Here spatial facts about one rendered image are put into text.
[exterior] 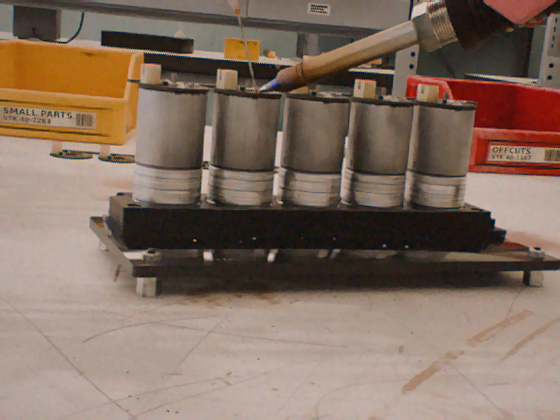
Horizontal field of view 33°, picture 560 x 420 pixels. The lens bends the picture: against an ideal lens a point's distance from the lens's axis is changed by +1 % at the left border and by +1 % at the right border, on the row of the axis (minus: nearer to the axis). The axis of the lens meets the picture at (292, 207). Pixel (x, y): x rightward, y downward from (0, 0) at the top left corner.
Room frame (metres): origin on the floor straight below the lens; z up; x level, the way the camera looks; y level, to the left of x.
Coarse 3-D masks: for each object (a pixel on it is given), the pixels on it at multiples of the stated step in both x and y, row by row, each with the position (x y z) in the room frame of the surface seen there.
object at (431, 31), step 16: (416, 16) 0.31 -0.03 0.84; (432, 16) 0.31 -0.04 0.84; (448, 16) 0.31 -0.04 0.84; (384, 32) 0.32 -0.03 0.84; (400, 32) 0.31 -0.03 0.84; (416, 32) 0.31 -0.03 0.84; (432, 32) 0.31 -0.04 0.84; (448, 32) 0.31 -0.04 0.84; (352, 48) 0.32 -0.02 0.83; (368, 48) 0.32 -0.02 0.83; (384, 48) 0.32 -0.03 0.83; (400, 48) 0.32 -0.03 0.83; (432, 48) 0.31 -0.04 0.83; (304, 64) 0.33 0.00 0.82; (320, 64) 0.32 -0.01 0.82; (336, 64) 0.32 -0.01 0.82; (352, 64) 0.32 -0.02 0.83; (288, 80) 0.33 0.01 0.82; (304, 80) 0.33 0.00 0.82; (320, 80) 0.33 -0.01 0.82
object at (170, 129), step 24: (144, 96) 0.32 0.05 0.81; (168, 96) 0.32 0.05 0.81; (192, 96) 0.32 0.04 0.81; (144, 120) 0.32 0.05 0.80; (168, 120) 0.32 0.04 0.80; (192, 120) 0.32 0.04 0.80; (144, 144) 0.32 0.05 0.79; (168, 144) 0.32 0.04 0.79; (192, 144) 0.32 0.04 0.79; (144, 168) 0.32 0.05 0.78; (168, 168) 0.32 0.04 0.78; (192, 168) 0.33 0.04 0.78; (144, 192) 0.32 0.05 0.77; (168, 192) 0.32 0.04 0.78; (192, 192) 0.33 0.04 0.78
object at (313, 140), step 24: (288, 96) 0.35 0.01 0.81; (288, 120) 0.35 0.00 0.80; (312, 120) 0.34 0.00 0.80; (336, 120) 0.35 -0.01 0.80; (288, 144) 0.35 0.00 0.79; (312, 144) 0.34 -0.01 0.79; (336, 144) 0.35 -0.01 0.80; (288, 168) 0.35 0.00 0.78; (312, 168) 0.34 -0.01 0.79; (336, 168) 0.35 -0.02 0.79; (288, 192) 0.35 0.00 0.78; (312, 192) 0.34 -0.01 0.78; (336, 192) 0.35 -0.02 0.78
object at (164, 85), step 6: (138, 84) 0.33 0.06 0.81; (144, 84) 0.32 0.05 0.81; (162, 84) 0.32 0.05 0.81; (168, 84) 0.32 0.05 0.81; (186, 84) 0.34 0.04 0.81; (174, 90) 0.32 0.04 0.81; (180, 90) 0.32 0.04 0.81; (186, 90) 0.32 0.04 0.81; (192, 90) 0.32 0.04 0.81; (198, 90) 0.33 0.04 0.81; (204, 90) 0.33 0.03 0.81
